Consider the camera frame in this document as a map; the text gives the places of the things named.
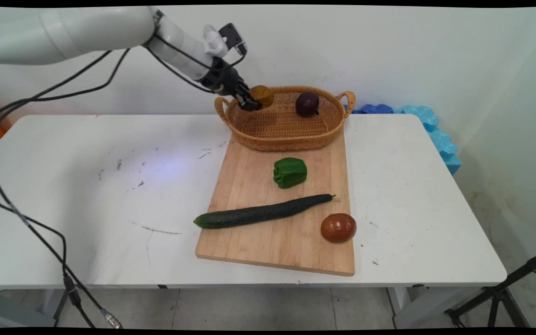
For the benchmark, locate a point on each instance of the green bell pepper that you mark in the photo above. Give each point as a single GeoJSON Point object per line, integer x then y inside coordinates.
{"type": "Point", "coordinates": [290, 173]}

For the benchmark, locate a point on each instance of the grey table leg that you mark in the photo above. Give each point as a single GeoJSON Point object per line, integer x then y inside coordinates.
{"type": "Point", "coordinates": [417, 307]}
{"type": "Point", "coordinates": [16, 311]}

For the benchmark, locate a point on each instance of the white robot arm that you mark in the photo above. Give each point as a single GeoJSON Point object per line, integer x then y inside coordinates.
{"type": "Point", "coordinates": [86, 32]}

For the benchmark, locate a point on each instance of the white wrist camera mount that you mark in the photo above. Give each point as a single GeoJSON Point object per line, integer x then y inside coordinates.
{"type": "Point", "coordinates": [213, 42]}

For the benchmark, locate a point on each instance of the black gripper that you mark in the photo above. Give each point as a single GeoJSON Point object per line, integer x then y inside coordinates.
{"type": "Point", "coordinates": [226, 79]}

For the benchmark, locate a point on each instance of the dark purple round onion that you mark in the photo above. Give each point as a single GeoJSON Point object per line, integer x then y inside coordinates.
{"type": "Point", "coordinates": [307, 103]}

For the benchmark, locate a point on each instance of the black tripod stand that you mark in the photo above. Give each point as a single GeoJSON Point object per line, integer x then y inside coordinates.
{"type": "Point", "coordinates": [498, 293]}

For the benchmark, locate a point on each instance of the wooden cutting board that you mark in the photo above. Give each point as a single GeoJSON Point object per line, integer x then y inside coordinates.
{"type": "Point", "coordinates": [272, 246]}

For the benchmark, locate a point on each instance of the dark blue foam piece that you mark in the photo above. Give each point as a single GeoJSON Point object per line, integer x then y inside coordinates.
{"type": "Point", "coordinates": [375, 109]}

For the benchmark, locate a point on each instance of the yellow-brown round vegetable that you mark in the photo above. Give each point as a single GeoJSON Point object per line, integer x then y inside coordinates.
{"type": "Point", "coordinates": [264, 95]}

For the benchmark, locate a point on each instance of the red-brown tomato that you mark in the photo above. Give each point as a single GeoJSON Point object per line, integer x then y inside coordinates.
{"type": "Point", "coordinates": [338, 228]}

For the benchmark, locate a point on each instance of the long dark green cucumber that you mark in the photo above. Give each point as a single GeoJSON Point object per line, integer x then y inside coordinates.
{"type": "Point", "coordinates": [258, 213]}

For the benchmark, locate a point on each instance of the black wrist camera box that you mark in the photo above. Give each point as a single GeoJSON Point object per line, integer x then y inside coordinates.
{"type": "Point", "coordinates": [231, 37]}

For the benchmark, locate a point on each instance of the light blue foam piece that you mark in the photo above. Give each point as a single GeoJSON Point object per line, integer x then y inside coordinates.
{"type": "Point", "coordinates": [440, 139]}

